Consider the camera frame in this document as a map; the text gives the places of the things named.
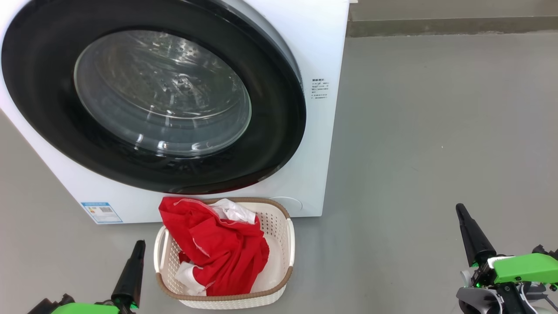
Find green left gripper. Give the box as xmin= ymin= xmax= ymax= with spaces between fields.
xmin=49 ymin=240 xmax=146 ymax=314

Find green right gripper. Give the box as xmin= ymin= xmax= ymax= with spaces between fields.
xmin=455 ymin=203 xmax=558 ymax=289

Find red and white garment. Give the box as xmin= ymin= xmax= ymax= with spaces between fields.
xmin=158 ymin=196 xmax=270 ymax=297

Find round black glass washer door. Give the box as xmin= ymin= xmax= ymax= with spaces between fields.
xmin=1 ymin=0 xmax=306 ymax=195

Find cream perforated laundry basket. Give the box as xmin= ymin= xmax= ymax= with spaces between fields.
xmin=153 ymin=197 xmax=296 ymax=310

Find white front-load washing machine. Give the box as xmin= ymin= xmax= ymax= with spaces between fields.
xmin=0 ymin=0 xmax=350 ymax=225

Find blue energy label sticker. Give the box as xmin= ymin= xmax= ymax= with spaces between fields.
xmin=81 ymin=201 xmax=123 ymax=224

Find round white filter cover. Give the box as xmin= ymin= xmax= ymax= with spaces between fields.
xmin=270 ymin=196 xmax=303 ymax=215

